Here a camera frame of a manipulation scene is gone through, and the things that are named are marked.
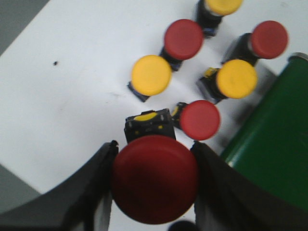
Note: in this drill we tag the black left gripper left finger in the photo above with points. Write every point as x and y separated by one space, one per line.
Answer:
80 203

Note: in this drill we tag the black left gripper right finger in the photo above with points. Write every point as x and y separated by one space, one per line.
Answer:
227 201

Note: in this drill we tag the red mushroom push button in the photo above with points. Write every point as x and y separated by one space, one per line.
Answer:
268 40
155 178
199 120
182 41

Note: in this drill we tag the green conveyor belt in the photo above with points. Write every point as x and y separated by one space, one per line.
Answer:
271 148

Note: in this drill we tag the yellow mushroom push button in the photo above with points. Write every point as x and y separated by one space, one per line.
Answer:
150 76
236 79
209 14

